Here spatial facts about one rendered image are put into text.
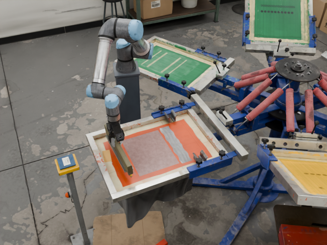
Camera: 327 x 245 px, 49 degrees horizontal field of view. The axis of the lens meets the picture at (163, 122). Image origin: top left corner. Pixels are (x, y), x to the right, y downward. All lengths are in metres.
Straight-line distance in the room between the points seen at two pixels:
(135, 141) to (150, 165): 0.24
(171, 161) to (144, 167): 0.18
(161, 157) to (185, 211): 1.01
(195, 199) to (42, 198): 1.38
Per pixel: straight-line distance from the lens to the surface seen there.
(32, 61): 5.34
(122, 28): 2.11
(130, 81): 2.65
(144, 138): 2.42
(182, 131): 2.48
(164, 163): 2.26
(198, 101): 2.60
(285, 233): 1.88
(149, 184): 2.11
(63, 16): 5.86
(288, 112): 2.44
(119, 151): 2.13
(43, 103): 4.47
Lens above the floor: 2.63
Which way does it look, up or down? 41 degrees down
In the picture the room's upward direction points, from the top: 1 degrees clockwise
